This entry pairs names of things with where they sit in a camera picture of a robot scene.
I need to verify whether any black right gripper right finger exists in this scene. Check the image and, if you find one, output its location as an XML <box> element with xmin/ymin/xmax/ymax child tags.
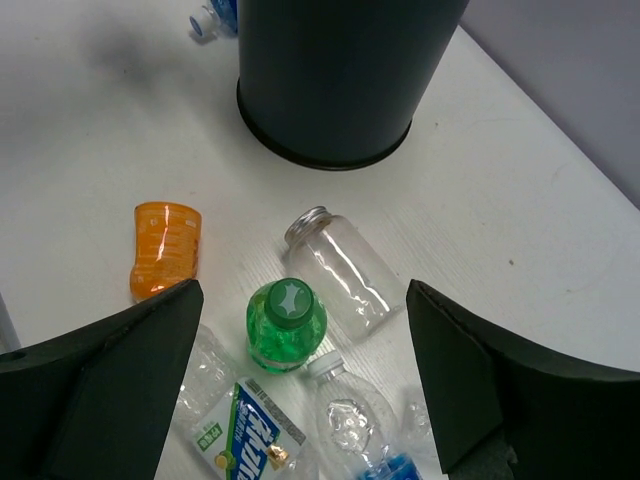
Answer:
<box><xmin>406</xmin><ymin>280</ymin><xmax>639</xmax><ymax>479</ymax></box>

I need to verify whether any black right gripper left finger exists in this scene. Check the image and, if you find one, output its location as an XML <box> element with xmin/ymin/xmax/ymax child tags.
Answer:
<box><xmin>1</xmin><ymin>280</ymin><xmax>204</xmax><ymax>479</ymax></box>

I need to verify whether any orange plastic bottle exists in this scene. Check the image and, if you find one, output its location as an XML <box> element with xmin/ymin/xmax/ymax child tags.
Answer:
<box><xmin>129</xmin><ymin>201</ymin><xmax>202</xmax><ymax>302</ymax></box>

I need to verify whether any clear bottle blue label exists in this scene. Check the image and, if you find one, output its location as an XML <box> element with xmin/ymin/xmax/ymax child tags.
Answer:
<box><xmin>189</xmin><ymin>0</ymin><xmax>238</xmax><ymax>40</ymax></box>
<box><xmin>307</xmin><ymin>350</ymin><xmax>422</xmax><ymax>480</ymax></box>

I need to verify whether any dark bin with gold rim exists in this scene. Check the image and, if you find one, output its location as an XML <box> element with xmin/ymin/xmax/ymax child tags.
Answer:
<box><xmin>237</xmin><ymin>0</ymin><xmax>468</xmax><ymax>170</ymax></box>

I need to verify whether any crumpled clear bottle white cap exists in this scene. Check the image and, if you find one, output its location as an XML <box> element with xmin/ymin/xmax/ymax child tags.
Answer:
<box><xmin>401</xmin><ymin>386</ymin><xmax>438</xmax><ymax>462</ymax></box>

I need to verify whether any clear bottle green white label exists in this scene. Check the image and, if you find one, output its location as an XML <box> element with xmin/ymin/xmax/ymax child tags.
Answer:
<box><xmin>173</xmin><ymin>325</ymin><xmax>320</xmax><ymax>479</ymax></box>

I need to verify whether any clear jar with silver lid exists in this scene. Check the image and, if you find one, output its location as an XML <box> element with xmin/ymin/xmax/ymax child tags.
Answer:
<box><xmin>284</xmin><ymin>206</ymin><xmax>405</xmax><ymax>343</ymax></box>

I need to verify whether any green plastic bottle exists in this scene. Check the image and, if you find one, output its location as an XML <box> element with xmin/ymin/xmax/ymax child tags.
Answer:
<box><xmin>246</xmin><ymin>277</ymin><xmax>328</xmax><ymax>374</ymax></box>

